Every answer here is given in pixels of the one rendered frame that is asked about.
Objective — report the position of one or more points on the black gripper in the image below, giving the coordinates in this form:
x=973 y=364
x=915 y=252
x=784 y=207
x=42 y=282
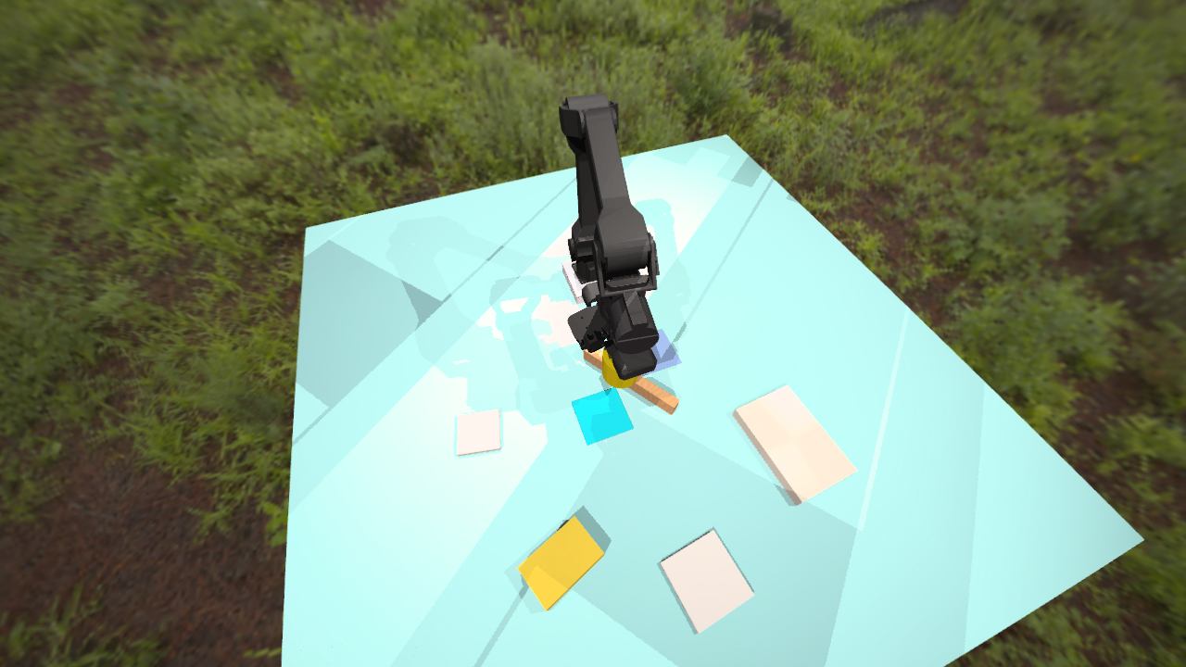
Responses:
x=627 y=366

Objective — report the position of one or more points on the tan wooden bar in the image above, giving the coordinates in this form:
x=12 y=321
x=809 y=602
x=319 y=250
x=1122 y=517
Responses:
x=642 y=386

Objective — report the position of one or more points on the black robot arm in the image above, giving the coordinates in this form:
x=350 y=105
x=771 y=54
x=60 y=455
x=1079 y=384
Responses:
x=610 y=240

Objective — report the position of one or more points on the yellow flat block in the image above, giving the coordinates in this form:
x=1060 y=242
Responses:
x=553 y=569

